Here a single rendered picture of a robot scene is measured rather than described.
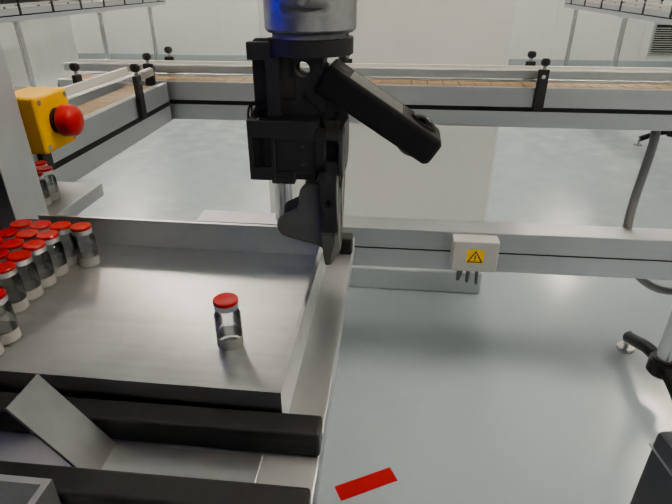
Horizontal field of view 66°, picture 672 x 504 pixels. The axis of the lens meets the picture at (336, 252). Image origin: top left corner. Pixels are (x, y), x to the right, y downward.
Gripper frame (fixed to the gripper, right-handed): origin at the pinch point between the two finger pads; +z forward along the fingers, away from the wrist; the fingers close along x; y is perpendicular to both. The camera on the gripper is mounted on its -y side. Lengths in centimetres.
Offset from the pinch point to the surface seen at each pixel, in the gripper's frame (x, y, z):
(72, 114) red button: -17.1, 35.4, -8.9
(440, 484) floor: -48, -22, 92
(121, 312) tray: 7.7, 19.4, 3.4
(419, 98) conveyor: -82, -12, 1
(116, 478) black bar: 26.5, 10.2, 1.6
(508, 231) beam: -86, -38, 37
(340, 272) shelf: -2.2, -0.3, 3.6
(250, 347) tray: 11.5, 6.1, 3.4
